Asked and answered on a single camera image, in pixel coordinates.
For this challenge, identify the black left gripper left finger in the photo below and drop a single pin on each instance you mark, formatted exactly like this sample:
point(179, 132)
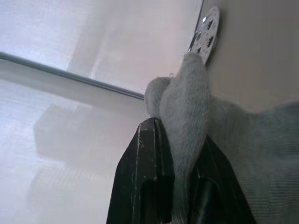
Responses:
point(135, 177)

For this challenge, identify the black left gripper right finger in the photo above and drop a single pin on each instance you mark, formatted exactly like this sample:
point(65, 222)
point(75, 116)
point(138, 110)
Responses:
point(215, 186)

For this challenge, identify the grey knitted sock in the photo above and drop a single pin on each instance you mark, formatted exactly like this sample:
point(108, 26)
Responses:
point(187, 109)

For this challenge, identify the round white perforated disc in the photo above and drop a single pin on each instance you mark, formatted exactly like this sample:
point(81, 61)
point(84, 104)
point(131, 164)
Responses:
point(208, 35)

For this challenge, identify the long grey metal rail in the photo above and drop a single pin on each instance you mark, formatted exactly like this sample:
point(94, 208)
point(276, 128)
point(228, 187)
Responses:
point(70, 75)

